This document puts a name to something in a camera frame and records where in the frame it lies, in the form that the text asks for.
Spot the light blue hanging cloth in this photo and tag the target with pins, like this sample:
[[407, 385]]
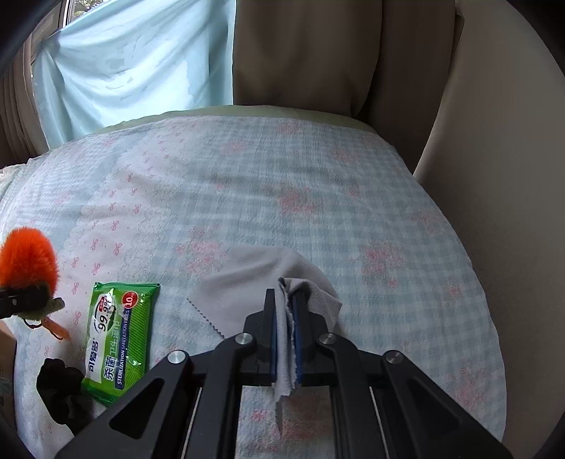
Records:
[[132, 66]]

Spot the window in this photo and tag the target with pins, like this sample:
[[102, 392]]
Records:
[[81, 5]]

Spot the narrow brown curtain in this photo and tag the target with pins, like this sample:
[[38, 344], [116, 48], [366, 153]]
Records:
[[17, 110]]

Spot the green bed sheet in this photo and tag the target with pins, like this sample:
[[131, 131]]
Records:
[[265, 111]]

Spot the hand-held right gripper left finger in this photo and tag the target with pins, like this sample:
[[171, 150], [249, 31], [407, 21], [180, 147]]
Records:
[[265, 335]]

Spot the grey cleaning cloth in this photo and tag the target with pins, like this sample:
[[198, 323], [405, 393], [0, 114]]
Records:
[[247, 282]]

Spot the wide brown curtain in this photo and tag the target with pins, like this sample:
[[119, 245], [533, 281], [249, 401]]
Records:
[[331, 57]]

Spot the green wet wipes packet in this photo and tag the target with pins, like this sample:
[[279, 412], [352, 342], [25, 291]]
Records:
[[119, 335]]

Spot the black scrunchie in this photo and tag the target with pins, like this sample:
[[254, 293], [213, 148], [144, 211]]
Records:
[[59, 384]]

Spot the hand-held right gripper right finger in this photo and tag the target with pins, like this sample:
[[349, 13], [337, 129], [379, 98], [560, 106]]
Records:
[[309, 344]]

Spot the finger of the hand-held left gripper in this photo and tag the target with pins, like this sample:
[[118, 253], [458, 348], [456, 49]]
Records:
[[22, 300]]

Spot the brown cardboard box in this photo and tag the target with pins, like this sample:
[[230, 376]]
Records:
[[6, 353]]

